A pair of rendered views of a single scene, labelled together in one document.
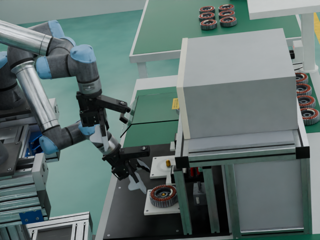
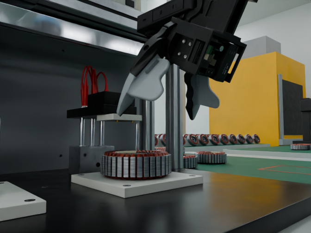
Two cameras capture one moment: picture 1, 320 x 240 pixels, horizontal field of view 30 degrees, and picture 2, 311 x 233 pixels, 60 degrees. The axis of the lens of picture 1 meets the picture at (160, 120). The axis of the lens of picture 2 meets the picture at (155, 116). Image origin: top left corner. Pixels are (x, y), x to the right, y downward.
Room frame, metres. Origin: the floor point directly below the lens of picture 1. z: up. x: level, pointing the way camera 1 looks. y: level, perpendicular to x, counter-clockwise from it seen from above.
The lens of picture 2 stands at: (2.23, 0.33, 0.85)
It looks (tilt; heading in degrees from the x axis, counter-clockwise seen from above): 4 degrees up; 219
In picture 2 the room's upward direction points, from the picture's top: straight up
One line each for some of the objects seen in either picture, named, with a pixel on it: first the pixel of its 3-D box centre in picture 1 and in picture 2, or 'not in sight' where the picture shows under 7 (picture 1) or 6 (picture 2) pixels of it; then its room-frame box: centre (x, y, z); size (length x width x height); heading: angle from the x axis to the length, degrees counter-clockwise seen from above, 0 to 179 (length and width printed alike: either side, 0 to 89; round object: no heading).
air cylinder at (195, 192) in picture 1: (200, 194); (91, 159); (1.89, -0.11, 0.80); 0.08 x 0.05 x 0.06; 171
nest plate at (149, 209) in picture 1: (164, 200); (136, 179); (1.91, 0.04, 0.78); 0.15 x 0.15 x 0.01; 81
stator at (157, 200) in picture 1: (164, 195); (136, 162); (1.91, 0.04, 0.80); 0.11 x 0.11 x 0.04
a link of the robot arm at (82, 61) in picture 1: (83, 63); not in sight; (1.81, 0.21, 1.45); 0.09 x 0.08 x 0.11; 81
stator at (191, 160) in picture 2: not in sight; (178, 161); (1.56, -0.12, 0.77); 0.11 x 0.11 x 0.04
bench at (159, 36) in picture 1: (220, 45); not in sight; (4.34, -0.57, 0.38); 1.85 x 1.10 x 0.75; 171
